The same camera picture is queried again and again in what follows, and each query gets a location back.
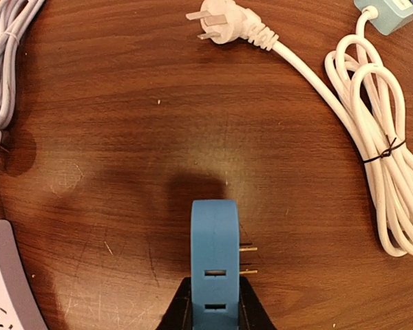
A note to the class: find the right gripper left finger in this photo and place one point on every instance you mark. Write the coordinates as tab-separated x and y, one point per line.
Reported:
178	315

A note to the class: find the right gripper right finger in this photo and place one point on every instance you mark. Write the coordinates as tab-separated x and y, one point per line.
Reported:
252	315

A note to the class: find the blue square plug adapter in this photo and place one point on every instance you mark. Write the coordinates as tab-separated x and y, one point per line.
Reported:
215	264

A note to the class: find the light blue power strip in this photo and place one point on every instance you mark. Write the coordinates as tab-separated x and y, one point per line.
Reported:
18	308

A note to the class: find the teal usb power strip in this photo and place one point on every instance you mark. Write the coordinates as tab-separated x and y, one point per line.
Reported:
391	14

